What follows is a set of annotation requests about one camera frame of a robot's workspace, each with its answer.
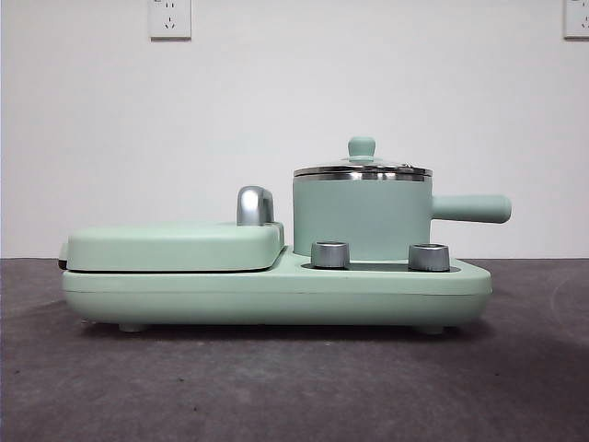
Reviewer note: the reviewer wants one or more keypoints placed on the glass lid with green knob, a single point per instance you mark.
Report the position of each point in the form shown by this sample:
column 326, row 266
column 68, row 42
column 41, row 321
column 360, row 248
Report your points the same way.
column 362, row 148

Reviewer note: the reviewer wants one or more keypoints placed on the silver control knob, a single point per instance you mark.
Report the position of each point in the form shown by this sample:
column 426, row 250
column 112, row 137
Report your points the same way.
column 429, row 258
column 329, row 255

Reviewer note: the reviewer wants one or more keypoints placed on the green breakfast machine base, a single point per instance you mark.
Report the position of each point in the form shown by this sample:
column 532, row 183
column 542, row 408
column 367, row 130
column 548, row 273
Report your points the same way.
column 276, row 294

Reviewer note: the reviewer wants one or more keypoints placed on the green griddle cover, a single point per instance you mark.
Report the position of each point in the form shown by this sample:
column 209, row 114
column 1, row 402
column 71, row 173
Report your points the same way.
column 170, row 246

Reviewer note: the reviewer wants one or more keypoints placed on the white wall socket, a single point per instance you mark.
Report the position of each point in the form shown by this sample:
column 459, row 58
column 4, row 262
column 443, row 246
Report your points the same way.
column 577, row 18
column 169, row 18

